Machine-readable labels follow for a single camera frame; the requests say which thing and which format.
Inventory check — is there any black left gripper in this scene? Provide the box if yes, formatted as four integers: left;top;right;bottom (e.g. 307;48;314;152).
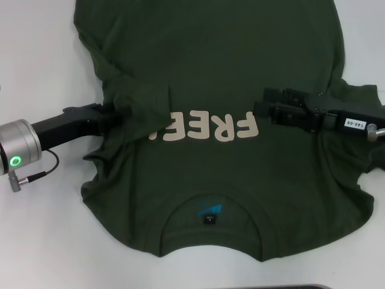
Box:
29;102;120;152

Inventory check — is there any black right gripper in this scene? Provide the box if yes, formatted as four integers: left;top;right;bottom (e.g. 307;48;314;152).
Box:
253;87;385;134

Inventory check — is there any dark green printed t-shirt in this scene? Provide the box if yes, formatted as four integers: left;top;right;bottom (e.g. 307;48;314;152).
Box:
75;0;385;262

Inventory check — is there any dark rounded robot base edge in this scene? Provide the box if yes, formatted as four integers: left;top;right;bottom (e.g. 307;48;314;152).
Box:
248;284;332;289

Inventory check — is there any left arm cable with plug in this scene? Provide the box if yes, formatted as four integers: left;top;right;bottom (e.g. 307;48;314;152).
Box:
10;149;60;194

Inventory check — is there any arm cable with plug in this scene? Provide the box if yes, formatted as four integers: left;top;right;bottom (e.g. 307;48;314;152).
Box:
10;149;60;194
366;122;385;143

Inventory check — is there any right arm cable with plug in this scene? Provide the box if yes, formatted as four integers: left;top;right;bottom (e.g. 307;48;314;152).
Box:
366;122;385;143

